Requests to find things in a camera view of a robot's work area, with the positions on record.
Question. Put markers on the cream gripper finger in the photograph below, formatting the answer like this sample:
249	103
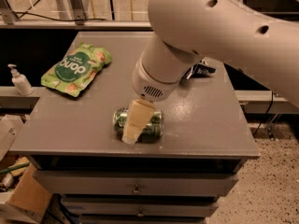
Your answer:
139	114

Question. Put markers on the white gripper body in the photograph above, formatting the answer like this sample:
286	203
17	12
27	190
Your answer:
149	85

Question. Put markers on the green soda can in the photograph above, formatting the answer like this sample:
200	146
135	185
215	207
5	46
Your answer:
152	126

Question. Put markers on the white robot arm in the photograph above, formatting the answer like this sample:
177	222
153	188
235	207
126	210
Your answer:
186	31

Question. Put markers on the blue chip bag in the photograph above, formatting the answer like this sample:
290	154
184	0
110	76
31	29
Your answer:
201	68

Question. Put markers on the green dang snack bag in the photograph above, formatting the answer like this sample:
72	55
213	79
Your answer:
77	70

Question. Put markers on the grey drawer cabinet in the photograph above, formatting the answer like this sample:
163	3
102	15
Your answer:
78	154

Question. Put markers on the upper drawer knob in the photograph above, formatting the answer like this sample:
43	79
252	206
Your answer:
136	190

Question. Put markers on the drawer knob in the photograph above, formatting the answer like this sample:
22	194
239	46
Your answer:
140	213
136	190

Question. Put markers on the lower drawer knob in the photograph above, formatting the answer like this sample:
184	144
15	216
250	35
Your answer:
140	213

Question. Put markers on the white pump bottle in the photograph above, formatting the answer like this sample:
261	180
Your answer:
20	81

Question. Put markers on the cardboard box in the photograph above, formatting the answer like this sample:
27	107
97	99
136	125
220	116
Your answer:
27	202

